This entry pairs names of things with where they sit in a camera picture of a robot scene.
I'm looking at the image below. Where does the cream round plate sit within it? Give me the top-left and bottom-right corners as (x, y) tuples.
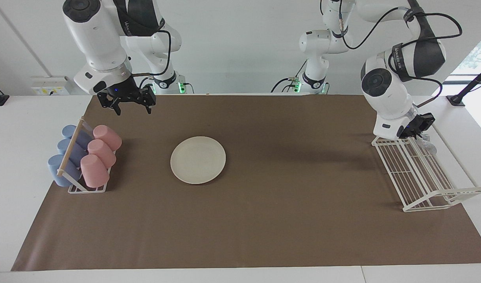
(170, 136), (227, 184)

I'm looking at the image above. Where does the pink plastic cup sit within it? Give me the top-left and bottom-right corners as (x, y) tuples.
(87, 139), (117, 169)
(80, 154), (110, 188)
(93, 125), (122, 152)

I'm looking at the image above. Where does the blue plastic cup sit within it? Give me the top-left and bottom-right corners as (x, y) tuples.
(57, 138), (88, 165)
(48, 154), (82, 187)
(62, 125), (93, 149)

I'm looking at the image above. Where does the brown table mat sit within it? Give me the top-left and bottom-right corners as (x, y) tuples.
(11, 94), (481, 272)

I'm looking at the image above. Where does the black right base cable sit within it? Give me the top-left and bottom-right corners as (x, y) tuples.
(138, 76), (155, 95)

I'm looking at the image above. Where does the black base cable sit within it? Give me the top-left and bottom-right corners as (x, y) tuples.
(271, 59), (308, 94)
(138, 76), (155, 95)

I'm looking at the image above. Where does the white wire dish rack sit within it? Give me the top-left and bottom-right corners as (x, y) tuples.
(372, 122), (481, 213)

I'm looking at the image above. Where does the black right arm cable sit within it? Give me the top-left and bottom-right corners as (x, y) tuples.
(131, 29), (172, 77)

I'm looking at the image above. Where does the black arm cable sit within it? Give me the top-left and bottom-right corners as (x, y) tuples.
(340, 6), (463, 109)
(131, 29), (172, 77)

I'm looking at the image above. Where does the white wall power outlet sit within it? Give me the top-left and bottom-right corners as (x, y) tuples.
(31, 76), (74, 96)

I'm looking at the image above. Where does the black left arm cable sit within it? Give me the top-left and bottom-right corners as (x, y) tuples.
(340, 6), (463, 109)

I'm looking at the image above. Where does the black left base cable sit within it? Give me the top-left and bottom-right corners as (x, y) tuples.
(271, 59), (308, 94)

